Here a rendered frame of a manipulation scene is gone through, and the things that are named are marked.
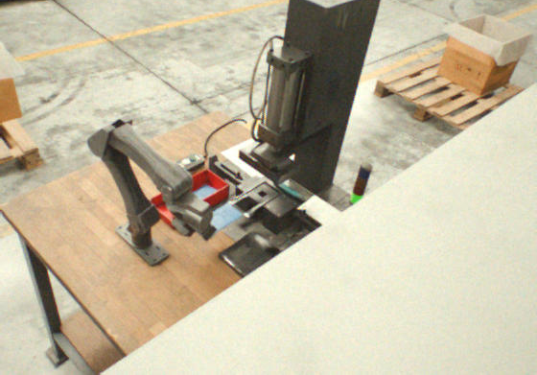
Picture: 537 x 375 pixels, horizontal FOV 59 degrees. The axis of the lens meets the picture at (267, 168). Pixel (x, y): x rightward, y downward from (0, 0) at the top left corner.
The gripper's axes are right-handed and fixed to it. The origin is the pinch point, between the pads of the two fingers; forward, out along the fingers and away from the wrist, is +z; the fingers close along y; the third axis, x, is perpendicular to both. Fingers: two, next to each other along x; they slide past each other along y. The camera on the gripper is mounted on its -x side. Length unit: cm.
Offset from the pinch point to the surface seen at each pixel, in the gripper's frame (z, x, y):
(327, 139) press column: 12, -7, 50
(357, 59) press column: -10, -7, 70
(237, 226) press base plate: 17.2, -1.0, 8.5
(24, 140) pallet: 92, 187, -30
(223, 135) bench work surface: 36, 41, 36
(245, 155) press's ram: 0.8, 5.7, 26.5
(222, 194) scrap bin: 17.3, 11.7, 14.1
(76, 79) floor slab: 146, 262, 27
